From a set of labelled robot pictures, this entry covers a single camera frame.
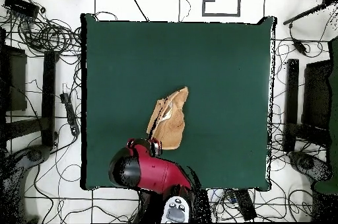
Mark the orange-tan terry towel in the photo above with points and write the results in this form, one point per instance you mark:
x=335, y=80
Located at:
x=171, y=128

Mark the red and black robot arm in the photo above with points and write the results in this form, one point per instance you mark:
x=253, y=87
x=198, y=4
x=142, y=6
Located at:
x=155, y=173

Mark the dark flat panel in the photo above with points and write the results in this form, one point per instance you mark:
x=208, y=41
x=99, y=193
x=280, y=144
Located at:
x=17, y=81
x=317, y=94

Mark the dark green table cloth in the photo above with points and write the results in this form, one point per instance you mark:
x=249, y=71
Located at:
x=132, y=76

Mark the black power strip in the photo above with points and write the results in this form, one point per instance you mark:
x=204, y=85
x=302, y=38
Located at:
x=70, y=113

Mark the black oblong box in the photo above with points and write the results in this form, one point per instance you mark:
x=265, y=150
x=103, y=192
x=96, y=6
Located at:
x=244, y=205

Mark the black upright bar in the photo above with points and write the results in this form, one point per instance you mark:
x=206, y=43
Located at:
x=291, y=97
x=48, y=97

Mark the black stand base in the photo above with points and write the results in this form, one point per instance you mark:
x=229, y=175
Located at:
x=35, y=155
x=307, y=164

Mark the black power adapter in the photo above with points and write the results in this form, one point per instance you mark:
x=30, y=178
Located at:
x=299, y=46

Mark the dark green fabric sheet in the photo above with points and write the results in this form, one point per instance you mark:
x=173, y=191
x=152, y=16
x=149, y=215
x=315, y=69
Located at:
x=334, y=102

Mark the black tripod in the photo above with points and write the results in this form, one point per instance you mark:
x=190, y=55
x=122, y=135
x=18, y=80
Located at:
x=303, y=15

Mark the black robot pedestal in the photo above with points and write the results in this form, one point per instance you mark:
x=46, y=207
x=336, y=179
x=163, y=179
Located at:
x=149, y=208

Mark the black switch box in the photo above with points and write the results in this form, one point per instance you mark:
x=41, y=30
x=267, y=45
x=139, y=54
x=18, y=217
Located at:
x=21, y=6

